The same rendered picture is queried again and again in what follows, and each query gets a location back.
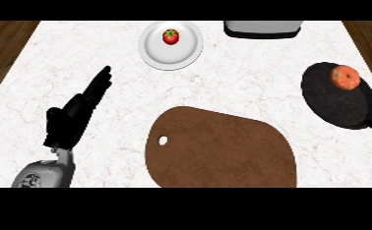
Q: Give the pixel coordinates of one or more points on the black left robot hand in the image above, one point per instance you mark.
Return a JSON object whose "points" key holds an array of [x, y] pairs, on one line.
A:
{"points": [[80, 107]]}

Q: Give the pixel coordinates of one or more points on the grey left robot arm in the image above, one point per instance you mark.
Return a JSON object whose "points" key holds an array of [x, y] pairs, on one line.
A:
{"points": [[46, 173]]}

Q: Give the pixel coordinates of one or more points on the brown wooden cutting board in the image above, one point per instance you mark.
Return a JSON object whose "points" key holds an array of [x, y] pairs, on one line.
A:
{"points": [[220, 148]]}

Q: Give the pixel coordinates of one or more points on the black round pan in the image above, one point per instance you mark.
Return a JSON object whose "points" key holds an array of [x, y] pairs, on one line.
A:
{"points": [[333, 101]]}

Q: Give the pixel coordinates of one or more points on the orange squash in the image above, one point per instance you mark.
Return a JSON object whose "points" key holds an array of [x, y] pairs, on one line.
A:
{"points": [[345, 77]]}

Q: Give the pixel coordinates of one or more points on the white round plate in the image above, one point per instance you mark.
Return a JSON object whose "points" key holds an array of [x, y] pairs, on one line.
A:
{"points": [[174, 55]]}

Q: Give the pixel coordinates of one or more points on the red tomato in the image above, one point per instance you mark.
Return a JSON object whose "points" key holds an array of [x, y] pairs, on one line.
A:
{"points": [[170, 37]]}

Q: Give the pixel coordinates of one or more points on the grey and black appliance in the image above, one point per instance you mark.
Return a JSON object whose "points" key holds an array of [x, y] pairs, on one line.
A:
{"points": [[261, 28]]}

